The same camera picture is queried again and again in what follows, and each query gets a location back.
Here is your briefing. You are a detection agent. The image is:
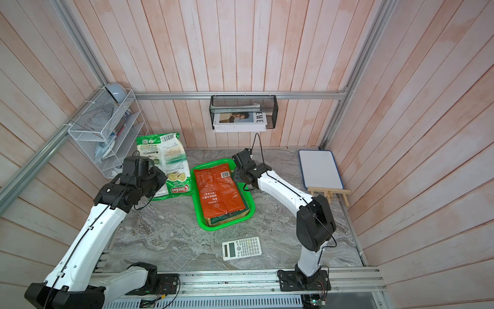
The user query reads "red chips bag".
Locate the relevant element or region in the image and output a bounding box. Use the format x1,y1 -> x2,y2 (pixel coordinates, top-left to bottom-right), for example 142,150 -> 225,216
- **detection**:
194,164 -> 246,226

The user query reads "light green white chips bag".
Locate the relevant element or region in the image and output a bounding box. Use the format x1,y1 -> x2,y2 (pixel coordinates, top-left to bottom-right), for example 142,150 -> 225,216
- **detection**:
136,132 -> 194,200

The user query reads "dark green Real chips bag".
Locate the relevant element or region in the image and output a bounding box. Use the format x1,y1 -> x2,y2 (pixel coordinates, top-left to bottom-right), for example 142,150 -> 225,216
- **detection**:
210,210 -> 250,227

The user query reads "tan kettle chips bag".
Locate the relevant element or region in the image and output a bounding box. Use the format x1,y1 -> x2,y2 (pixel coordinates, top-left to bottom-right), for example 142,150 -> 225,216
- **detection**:
204,210 -> 250,227

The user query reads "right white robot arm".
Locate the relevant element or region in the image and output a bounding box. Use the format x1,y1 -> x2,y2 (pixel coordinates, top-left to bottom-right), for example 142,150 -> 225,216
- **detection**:
232,148 -> 337,292

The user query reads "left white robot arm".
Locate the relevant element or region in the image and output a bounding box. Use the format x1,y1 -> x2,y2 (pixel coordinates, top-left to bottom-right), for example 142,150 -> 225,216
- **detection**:
24,155 -> 180,308

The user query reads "green plastic basket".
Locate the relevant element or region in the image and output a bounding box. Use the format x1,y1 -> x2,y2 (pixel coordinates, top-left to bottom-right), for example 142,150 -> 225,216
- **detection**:
190,158 -> 256,231

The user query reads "white book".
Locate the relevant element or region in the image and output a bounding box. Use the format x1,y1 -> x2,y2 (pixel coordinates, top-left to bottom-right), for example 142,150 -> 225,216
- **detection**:
211,104 -> 268,133

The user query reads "blue framed whiteboard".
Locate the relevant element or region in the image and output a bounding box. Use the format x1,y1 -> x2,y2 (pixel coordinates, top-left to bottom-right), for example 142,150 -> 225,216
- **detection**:
298,150 -> 344,189

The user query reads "white calculator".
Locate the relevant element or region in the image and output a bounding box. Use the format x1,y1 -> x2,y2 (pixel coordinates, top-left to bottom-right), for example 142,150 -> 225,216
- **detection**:
222,237 -> 262,261

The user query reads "small wooden easel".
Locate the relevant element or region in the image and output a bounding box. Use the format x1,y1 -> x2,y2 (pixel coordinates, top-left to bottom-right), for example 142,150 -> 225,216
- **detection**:
307,187 -> 352,207

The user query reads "white wire wall rack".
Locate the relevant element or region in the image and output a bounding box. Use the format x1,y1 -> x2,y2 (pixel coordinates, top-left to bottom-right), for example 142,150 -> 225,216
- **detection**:
68,88 -> 150,178

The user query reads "black mesh wall basket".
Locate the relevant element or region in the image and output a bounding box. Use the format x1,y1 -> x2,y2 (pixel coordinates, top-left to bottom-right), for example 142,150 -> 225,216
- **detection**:
209,95 -> 279,133

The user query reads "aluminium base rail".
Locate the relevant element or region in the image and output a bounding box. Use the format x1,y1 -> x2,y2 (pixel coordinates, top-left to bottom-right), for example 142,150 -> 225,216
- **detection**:
105,267 -> 394,308

